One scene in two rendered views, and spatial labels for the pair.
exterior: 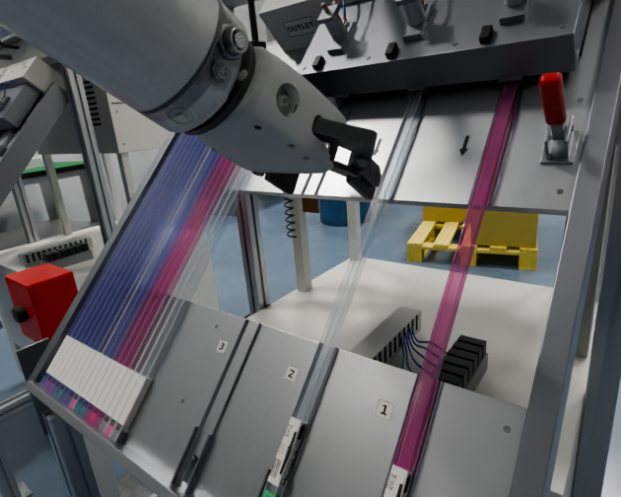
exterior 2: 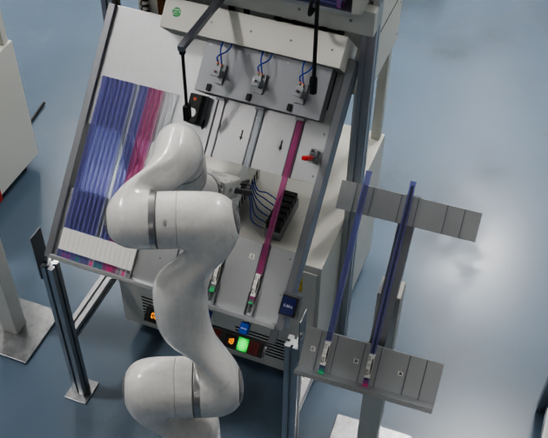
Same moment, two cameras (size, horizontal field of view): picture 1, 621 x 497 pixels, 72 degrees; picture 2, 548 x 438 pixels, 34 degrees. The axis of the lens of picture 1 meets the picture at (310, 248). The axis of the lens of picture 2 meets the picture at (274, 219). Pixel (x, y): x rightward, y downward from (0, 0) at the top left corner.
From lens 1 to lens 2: 1.91 m
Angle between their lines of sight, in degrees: 31
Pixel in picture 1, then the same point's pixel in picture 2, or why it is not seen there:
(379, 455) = (250, 270)
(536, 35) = (307, 115)
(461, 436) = (277, 262)
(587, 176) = (320, 174)
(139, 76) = not seen: hidden behind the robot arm
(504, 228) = not seen: outside the picture
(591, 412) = (346, 227)
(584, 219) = (317, 191)
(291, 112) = (229, 192)
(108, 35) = not seen: hidden behind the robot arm
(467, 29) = (282, 98)
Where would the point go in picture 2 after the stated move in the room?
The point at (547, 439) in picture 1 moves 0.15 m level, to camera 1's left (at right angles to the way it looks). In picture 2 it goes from (299, 262) to (243, 275)
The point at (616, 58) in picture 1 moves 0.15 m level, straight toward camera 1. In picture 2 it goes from (336, 121) to (320, 159)
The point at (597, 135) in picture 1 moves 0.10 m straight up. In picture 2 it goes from (325, 157) to (327, 126)
